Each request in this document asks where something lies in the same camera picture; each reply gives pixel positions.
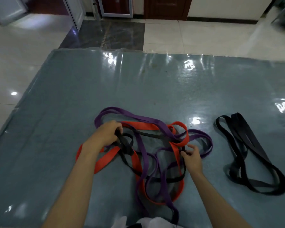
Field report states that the person's right hand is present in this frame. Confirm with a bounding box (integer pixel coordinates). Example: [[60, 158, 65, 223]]
[[180, 144, 204, 177]]

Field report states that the person's left hand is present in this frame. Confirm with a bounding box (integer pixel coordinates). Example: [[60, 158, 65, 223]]
[[82, 120, 124, 152]]

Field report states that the narrow black resistance band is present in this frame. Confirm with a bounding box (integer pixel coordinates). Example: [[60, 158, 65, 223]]
[[114, 129, 187, 184]]

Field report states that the red resistance band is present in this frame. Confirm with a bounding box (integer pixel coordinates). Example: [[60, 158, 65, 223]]
[[75, 121, 190, 206]]

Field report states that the purple band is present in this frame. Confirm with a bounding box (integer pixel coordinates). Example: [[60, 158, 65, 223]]
[[94, 106, 213, 225]]

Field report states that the wide black resistance band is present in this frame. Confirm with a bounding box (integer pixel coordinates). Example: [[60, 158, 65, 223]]
[[215, 112, 285, 196]]

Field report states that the person's right forearm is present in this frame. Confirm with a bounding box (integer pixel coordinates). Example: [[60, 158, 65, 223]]
[[190, 170, 252, 228]]

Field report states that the person's left forearm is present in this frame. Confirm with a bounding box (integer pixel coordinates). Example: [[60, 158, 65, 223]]
[[41, 142, 105, 228]]

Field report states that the person's white shirt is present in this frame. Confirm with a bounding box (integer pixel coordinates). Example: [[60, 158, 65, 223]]
[[110, 216, 183, 228]]

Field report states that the teal felt table cover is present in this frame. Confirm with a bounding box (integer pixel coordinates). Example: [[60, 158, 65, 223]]
[[0, 47, 285, 228]]

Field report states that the narrow white door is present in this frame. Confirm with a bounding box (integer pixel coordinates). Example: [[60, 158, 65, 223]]
[[61, 0, 86, 31]]

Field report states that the white framed glass door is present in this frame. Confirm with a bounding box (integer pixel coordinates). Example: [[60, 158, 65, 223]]
[[96, 0, 134, 19]]

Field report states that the dark brown wooden door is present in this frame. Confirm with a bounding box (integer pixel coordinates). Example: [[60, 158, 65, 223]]
[[143, 0, 193, 21]]

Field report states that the white open door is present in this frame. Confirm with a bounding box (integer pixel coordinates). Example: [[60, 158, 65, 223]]
[[0, 0, 29, 26]]

